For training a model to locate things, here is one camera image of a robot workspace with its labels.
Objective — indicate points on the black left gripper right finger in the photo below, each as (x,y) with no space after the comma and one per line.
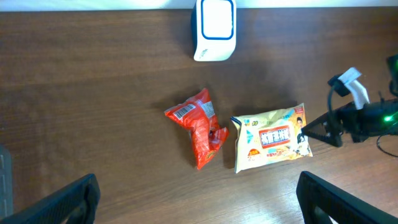
(323,202)

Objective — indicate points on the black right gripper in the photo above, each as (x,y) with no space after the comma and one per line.
(374,119)

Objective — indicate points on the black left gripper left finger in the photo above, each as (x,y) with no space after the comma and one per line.
(76,203)

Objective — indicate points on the yellow wet wipes pack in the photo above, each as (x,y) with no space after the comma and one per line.
(270,137)

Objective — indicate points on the red snack bag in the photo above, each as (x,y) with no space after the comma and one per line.
(198,117)

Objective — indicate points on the white barcode scanner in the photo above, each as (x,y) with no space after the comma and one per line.
(213,25)

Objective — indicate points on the grey plastic lattice basket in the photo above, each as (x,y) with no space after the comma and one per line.
(6,184)

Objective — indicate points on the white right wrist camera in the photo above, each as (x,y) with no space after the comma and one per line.
(347,84)

